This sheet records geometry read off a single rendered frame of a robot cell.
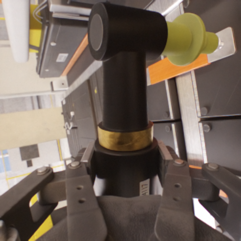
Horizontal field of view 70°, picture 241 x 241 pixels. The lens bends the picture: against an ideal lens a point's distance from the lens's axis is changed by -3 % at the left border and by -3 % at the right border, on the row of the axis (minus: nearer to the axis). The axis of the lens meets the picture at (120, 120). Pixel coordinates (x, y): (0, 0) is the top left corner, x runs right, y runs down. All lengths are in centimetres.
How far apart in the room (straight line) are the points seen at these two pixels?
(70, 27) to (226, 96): 34
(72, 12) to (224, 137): 33
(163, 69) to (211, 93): 7
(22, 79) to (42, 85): 43
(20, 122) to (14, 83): 87
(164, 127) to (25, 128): 431
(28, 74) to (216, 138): 450
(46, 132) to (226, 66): 442
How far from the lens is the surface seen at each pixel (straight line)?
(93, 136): 50
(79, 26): 44
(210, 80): 21
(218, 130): 21
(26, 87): 453
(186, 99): 25
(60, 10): 39
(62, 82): 111
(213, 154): 23
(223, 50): 20
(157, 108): 28
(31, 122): 451
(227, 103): 21
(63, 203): 467
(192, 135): 25
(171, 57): 17
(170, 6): 27
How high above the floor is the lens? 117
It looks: 28 degrees down
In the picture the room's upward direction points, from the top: 100 degrees counter-clockwise
